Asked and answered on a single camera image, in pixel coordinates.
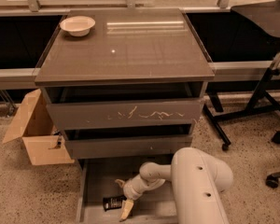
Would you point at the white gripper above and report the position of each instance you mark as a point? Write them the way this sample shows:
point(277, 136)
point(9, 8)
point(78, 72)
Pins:
point(130, 188)

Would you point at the black rxbar chocolate bar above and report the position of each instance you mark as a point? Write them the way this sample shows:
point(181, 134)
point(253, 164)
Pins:
point(111, 203)

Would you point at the grey drawer cabinet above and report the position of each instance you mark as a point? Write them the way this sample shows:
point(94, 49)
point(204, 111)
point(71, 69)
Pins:
point(127, 46)

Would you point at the grey top drawer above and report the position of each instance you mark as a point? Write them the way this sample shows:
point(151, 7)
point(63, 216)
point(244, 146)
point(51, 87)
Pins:
point(129, 105)

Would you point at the grey middle drawer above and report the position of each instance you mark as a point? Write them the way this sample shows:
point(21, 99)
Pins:
point(129, 141)

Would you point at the white bowl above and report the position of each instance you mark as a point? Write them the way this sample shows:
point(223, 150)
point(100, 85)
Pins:
point(77, 26)

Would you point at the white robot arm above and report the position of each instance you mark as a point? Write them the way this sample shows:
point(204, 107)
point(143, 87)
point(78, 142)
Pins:
point(197, 179)

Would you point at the grey open bottom drawer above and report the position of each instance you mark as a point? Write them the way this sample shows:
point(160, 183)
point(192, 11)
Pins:
point(98, 181)

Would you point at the open cardboard box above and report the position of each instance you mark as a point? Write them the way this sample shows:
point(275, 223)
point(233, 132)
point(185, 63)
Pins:
point(33, 125)

